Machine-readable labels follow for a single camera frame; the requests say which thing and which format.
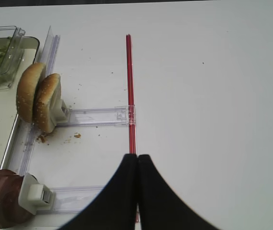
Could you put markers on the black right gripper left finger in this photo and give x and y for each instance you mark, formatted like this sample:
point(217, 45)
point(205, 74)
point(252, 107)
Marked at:
point(114, 208)

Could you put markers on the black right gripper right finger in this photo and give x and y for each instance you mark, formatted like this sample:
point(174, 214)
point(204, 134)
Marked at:
point(160, 208)

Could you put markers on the clear meat pusher track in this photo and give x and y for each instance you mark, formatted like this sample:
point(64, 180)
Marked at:
point(70, 200)

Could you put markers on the white meat pusher block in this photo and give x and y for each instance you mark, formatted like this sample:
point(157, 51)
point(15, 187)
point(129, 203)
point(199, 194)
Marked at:
point(34, 196)

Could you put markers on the bread crumb pieces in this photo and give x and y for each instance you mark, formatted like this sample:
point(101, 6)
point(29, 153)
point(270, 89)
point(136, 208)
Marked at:
point(43, 137)

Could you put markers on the sliced meat patties stack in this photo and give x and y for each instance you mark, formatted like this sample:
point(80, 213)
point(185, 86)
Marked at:
point(11, 213)

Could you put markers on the clear bun pusher track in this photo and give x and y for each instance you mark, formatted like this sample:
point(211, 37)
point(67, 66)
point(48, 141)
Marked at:
point(116, 116)

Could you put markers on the white bun pusher block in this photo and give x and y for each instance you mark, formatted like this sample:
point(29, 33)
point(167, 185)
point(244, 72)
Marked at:
point(58, 110)

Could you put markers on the sesame bun front half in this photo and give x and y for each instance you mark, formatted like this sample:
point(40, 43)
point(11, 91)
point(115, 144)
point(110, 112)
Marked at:
point(47, 88)

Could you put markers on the sesame bun half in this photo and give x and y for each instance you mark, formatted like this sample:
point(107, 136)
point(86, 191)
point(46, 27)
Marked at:
point(47, 88)
point(26, 90)

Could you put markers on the white metal tray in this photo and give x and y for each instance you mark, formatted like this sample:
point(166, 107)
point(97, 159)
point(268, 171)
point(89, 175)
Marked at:
point(7, 96)

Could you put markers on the sesame bun rear half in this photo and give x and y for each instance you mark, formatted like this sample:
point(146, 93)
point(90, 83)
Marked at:
point(26, 90)

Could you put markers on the clear plastic salad box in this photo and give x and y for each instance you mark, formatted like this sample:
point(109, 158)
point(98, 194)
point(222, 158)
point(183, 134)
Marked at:
point(11, 53)

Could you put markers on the right clear divider rail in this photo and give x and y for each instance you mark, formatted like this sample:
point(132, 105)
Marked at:
point(24, 133)

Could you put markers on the right red rail strip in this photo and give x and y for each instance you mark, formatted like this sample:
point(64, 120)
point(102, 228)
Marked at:
point(130, 95)

